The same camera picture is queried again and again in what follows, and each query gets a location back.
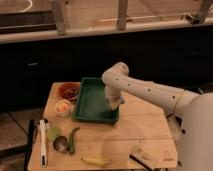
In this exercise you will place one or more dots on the green plastic tray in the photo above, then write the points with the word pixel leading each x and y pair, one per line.
pixel 91 105

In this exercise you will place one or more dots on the yellow banana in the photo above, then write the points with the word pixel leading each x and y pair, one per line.
pixel 97 161

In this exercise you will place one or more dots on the tan block with black edge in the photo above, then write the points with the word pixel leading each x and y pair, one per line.
pixel 143 158

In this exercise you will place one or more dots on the small clear cup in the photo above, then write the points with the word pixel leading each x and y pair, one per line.
pixel 63 108

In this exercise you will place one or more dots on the red bowl with food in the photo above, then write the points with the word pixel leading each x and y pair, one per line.
pixel 69 91

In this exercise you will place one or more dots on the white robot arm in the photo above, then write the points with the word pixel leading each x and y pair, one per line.
pixel 195 152

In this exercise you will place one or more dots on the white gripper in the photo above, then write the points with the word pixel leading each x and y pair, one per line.
pixel 113 96

